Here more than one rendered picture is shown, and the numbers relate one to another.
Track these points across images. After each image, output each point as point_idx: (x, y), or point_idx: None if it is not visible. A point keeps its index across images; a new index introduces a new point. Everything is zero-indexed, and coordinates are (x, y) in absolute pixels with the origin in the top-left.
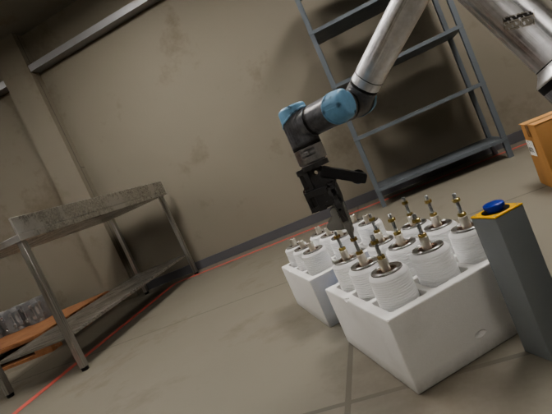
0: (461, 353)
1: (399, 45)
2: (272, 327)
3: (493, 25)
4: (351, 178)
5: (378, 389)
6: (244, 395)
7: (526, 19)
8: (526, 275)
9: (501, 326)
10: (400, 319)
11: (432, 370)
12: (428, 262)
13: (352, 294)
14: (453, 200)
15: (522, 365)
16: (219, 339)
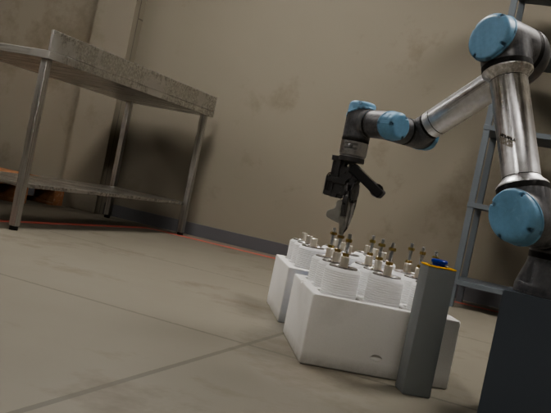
0: (351, 360)
1: (466, 112)
2: (227, 298)
3: (496, 133)
4: (369, 187)
5: (275, 351)
6: (169, 309)
7: (510, 142)
8: (424, 319)
9: (395, 366)
10: (324, 299)
11: (321, 354)
12: (376, 282)
13: (311, 282)
14: (433, 256)
15: (382, 386)
16: (170, 280)
